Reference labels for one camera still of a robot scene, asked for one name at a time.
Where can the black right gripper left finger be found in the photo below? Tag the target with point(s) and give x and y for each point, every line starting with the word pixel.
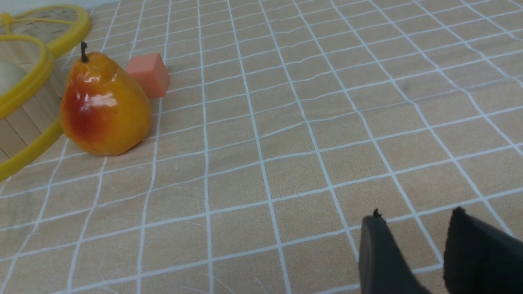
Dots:
pixel 382 267

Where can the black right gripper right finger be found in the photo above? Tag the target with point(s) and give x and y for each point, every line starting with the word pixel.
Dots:
pixel 481 259

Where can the bamboo steamer tray yellow rim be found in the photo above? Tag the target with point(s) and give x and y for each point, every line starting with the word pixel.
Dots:
pixel 31 89

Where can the bamboo steamer lid yellow rim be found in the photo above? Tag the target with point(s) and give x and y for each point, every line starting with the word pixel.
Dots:
pixel 60 27

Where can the orange foam cube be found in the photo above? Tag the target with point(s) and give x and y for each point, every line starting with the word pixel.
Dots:
pixel 150 71

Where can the orange toy pear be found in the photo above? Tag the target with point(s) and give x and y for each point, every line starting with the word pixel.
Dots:
pixel 104 110

